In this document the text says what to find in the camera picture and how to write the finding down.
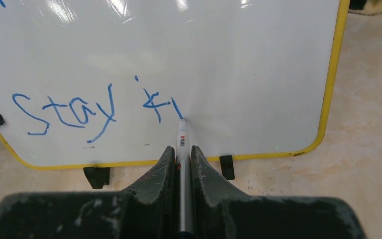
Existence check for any white blue marker pen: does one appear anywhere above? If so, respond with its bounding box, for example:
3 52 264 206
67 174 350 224
174 119 195 239

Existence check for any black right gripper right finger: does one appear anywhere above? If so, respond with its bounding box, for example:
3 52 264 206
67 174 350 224
191 146 366 239

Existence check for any black whiteboard stand clip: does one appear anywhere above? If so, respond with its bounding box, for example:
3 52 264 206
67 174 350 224
219 155 235 180

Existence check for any yellow framed whiteboard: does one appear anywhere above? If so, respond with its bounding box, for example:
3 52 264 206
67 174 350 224
0 0 349 170

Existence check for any black floral blanket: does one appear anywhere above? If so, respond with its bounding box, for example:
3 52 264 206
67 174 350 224
348 0 382 15

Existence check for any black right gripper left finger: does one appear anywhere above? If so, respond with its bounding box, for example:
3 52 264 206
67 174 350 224
0 147 175 239

